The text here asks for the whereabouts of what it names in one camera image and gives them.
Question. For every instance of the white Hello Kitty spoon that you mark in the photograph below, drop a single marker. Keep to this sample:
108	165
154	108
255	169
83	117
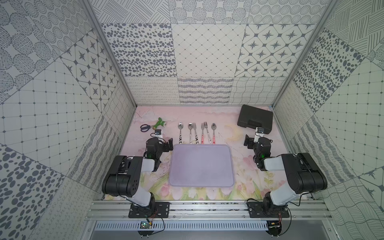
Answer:
190	127

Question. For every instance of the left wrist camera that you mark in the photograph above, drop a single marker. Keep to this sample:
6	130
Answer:
158	133

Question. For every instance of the cow pattern handle fork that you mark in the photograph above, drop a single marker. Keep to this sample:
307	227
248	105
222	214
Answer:
195	131

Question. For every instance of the lavender plastic tray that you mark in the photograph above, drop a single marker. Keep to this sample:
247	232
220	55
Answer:
201	166

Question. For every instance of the white slotted cable duct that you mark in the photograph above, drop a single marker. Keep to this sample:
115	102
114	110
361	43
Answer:
226	225

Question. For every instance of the pink strawberry handle spoon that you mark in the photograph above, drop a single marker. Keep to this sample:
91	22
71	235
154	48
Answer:
214	127

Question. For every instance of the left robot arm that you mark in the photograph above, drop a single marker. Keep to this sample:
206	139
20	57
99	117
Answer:
123	176

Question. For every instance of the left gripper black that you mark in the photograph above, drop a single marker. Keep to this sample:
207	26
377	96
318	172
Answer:
167	145

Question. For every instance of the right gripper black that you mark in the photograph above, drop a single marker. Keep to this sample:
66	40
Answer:
250	140

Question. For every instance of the cow pattern handle spoon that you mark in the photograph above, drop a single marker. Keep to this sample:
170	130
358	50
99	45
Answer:
180	127

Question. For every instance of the left green circuit board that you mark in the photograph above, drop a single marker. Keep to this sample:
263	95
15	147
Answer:
145	225

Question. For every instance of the right circuit board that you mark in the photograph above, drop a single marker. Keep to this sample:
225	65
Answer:
273	225

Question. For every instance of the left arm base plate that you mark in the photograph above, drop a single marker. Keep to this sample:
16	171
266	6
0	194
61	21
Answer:
149	210

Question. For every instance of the aluminium mounting rail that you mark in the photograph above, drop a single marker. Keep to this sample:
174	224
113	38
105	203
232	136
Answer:
207	210

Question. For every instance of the green handled tool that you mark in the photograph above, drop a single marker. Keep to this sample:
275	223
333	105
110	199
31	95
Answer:
159	123

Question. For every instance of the blue handled scissors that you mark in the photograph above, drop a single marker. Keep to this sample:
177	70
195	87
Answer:
145	128

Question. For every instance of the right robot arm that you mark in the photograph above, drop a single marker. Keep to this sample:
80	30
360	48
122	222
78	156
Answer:
302	173

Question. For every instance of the white Hello Kitty fork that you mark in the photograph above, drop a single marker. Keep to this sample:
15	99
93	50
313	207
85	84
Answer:
206	128

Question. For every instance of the pink strawberry handle fork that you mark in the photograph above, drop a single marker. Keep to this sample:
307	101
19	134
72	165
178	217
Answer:
202	136

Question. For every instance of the black plastic tool case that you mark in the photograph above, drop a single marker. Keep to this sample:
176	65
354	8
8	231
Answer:
252	117

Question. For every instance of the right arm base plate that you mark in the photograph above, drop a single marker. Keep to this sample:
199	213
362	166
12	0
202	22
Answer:
262	210

